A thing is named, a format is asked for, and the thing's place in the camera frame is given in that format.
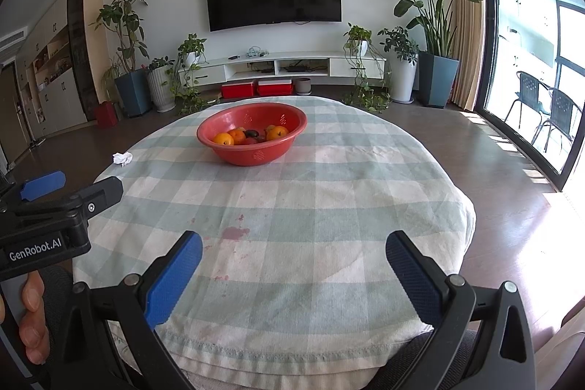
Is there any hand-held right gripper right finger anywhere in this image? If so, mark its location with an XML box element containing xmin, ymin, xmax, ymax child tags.
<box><xmin>331</xmin><ymin>230</ymin><xmax>536</xmax><ymax>390</ymax></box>

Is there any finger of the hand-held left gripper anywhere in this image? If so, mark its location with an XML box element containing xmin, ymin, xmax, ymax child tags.
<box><xmin>0</xmin><ymin>171</ymin><xmax>66</xmax><ymax>215</ymax></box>
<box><xmin>13</xmin><ymin>176</ymin><xmax>124</xmax><ymax>232</ymax></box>

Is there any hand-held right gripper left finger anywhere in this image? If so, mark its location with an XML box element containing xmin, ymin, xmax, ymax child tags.
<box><xmin>50</xmin><ymin>230</ymin><xmax>204</xmax><ymax>390</ymax></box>

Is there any red plastic bowl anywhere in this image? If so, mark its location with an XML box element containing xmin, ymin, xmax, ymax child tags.
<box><xmin>197</xmin><ymin>102</ymin><xmax>307</xmax><ymax>167</ymax></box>

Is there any person's left hand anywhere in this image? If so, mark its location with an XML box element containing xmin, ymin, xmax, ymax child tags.
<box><xmin>18</xmin><ymin>270</ymin><xmax>52</xmax><ymax>367</ymax></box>

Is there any brown wooden door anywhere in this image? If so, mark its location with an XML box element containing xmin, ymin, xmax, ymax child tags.
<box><xmin>0</xmin><ymin>65</ymin><xmax>30</xmax><ymax>169</ymax></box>

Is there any white floral cloth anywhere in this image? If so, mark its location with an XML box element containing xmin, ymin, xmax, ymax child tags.
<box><xmin>107</xmin><ymin>319</ymin><xmax>138</xmax><ymax>372</ymax></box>

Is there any leafy tree in blue pot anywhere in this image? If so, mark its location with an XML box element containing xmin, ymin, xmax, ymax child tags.
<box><xmin>89</xmin><ymin>0</ymin><xmax>152</xmax><ymax>119</ymax></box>

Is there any checkered tablecloth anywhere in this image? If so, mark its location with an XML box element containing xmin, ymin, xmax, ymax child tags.
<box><xmin>73</xmin><ymin>95</ymin><xmax>477</xmax><ymax>379</ymax></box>

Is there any plant in white ribbed pot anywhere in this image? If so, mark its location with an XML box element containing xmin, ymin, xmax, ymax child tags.
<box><xmin>145</xmin><ymin>56</ymin><xmax>177</xmax><ymax>113</ymax></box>

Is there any white air vent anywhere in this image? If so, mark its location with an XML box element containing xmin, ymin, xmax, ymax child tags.
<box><xmin>0</xmin><ymin>29</ymin><xmax>29</xmax><ymax>53</ymax></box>

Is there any beige seat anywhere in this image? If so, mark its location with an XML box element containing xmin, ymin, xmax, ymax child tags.
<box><xmin>535</xmin><ymin>303</ymin><xmax>585</xmax><ymax>390</ymax></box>

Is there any trailing pothos plant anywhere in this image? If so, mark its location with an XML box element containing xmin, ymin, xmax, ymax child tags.
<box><xmin>343</xmin><ymin>23</ymin><xmax>393</xmax><ymax>113</ymax></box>
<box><xmin>167</xmin><ymin>34</ymin><xmax>220</xmax><ymax>117</ymax></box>

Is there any tall broadleaf plant blue pot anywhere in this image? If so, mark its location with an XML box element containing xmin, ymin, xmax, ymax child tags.
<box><xmin>370</xmin><ymin>0</ymin><xmax>485</xmax><ymax>108</ymax></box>

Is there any bushy plant in white pot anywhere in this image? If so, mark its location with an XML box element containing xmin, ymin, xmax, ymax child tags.
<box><xmin>377</xmin><ymin>26</ymin><xmax>420</xmax><ymax>104</ymax></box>

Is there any white TV cabinet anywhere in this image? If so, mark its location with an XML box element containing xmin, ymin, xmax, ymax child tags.
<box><xmin>180</xmin><ymin>51</ymin><xmax>387</xmax><ymax>88</ymax></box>

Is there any black balcony chair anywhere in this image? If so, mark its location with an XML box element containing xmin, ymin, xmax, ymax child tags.
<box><xmin>504</xmin><ymin>71</ymin><xmax>551</xmax><ymax>130</ymax></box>
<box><xmin>532</xmin><ymin>87</ymin><xmax>583</xmax><ymax>153</ymax></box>

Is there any beige curtain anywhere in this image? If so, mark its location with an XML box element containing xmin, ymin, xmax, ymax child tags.
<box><xmin>445</xmin><ymin>0</ymin><xmax>487</xmax><ymax>112</ymax></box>

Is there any built-in wall cabinet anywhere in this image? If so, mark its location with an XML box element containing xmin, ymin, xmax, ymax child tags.
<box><xmin>16</xmin><ymin>0</ymin><xmax>99</xmax><ymax>139</ymax></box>

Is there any black sliding door frame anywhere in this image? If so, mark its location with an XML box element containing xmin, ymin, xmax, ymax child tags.
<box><xmin>475</xmin><ymin>0</ymin><xmax>585</xmax><ymax>192</ymax></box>

